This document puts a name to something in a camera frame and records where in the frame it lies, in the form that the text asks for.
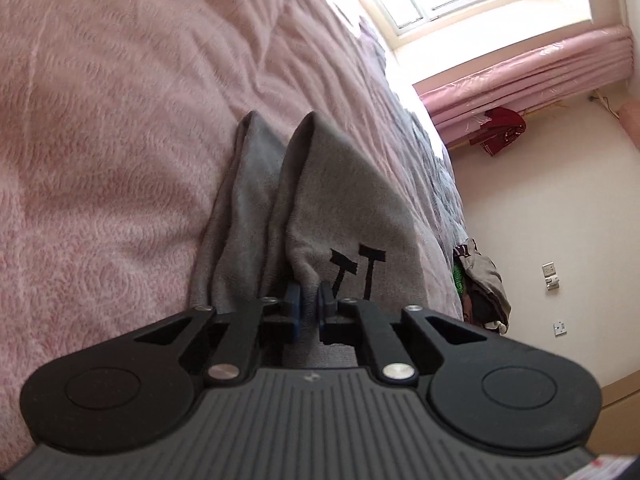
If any pink fluffy blanket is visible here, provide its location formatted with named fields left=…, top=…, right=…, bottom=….
left=0, top=0, right=451, bottom=463

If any pile of clothes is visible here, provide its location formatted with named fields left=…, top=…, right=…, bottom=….
left=451, top=237, right=512, bottom=333

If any red cloth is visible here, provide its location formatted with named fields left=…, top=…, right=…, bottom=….
left=470, top=106, right=527, bottom=157

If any thin wall cable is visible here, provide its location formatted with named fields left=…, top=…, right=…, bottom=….
left=590, top=88, right=622, bottom=117

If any pink curtain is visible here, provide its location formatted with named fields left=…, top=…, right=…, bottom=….
left=415, top=25, right=637, bottom=148

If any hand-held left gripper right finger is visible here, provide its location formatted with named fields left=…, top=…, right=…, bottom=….
left=318, top=281, right=493, bottom=386

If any grey sweater with black print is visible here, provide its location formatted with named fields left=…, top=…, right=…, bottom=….
left=190, top=110, right=463, bottom=367

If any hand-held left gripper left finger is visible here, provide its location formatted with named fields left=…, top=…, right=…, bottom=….
left=132, top=282, right=303, bottom=386

